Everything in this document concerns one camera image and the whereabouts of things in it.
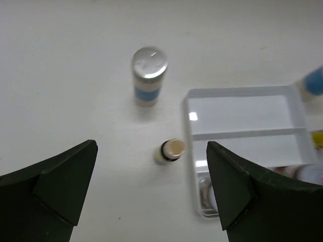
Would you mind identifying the short spice jar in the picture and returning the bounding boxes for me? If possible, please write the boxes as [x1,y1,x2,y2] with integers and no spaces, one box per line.
[199,177,218,212]

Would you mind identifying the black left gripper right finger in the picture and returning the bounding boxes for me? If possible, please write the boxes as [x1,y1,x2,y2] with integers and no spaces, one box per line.
[206,141,322,241]

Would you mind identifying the left tall blue-label jar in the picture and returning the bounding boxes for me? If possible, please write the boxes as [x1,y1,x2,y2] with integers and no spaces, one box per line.
[131,46,169,107]

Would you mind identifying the small yellow-label bottle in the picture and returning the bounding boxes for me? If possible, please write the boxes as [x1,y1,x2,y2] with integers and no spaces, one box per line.
[311,131,323,149]
[153,138,186,165]

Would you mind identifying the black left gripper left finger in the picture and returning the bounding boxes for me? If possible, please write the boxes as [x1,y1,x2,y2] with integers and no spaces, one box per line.
[1,140,98,241]

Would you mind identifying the left small yellow-label bottle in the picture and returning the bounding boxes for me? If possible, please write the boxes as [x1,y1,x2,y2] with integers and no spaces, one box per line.
[153,138,186,165]

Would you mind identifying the tall blue-label jar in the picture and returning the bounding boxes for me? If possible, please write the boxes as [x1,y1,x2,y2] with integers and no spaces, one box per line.
[131,46,169,107]
[295,66,323,101]

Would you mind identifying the white divided tray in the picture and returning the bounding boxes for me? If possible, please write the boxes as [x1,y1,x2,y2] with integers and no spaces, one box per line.
[183,85,319,219]

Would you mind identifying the right tall blue-label jar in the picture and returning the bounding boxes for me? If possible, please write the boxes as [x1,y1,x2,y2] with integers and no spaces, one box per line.
[295,66,323,101]

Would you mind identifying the right small yellow-label bottle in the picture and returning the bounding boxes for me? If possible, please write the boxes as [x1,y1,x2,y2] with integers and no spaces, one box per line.
[311,131,323,149]

